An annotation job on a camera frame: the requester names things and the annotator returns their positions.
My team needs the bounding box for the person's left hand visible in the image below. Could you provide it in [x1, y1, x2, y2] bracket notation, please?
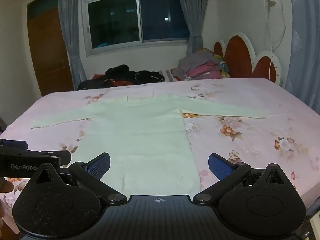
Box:
[0, 177, 14, 229]

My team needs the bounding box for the left grey curtain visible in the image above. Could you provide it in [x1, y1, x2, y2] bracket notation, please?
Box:
[57, 0, 86, 89]

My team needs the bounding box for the right grey curtain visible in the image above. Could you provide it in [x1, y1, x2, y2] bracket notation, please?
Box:
[180, 0, 208, 55]

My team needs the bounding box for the brown wooden door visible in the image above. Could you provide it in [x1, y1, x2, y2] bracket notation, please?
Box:
[27, 0, 74, 96]

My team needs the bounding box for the red and white headboard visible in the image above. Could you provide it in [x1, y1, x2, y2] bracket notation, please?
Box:
[213, 33, 282, 85]

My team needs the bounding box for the grey curtain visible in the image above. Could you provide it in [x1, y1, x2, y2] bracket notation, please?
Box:
[57, 0, 86, 89]
[180, 0, 208, 55]

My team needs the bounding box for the black and red clothes pile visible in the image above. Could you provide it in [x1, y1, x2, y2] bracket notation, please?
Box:
[77, 64, 165, 90]

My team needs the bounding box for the folded grey pink clothes stack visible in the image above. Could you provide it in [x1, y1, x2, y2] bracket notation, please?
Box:
[170, 49, 230, 81]

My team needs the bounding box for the pink floral bed sheet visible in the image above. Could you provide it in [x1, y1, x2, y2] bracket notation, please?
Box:
[0, 77, 320, 210]

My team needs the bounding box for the cream white knit sweater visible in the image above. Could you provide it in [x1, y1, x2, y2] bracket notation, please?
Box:
[33, 95, 264, 196]

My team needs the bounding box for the striped grey white mattress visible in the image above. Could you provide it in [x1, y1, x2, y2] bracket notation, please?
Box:
[152, 70, 182, 82]

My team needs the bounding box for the white hanging cable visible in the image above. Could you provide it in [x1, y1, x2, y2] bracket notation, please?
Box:
[262, 0, 288, 81]

